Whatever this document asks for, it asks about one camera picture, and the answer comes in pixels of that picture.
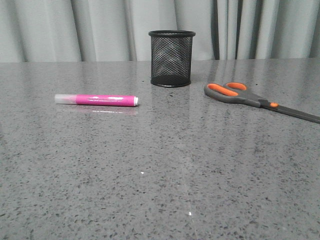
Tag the grey orange scissors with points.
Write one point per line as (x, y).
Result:
(238, 93)

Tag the pink marker pen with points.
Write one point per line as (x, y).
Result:
(97, 100)

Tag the black mesh pen holder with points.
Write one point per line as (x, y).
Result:
(171, 56)

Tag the grey curtain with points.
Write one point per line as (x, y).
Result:
(117, 30)

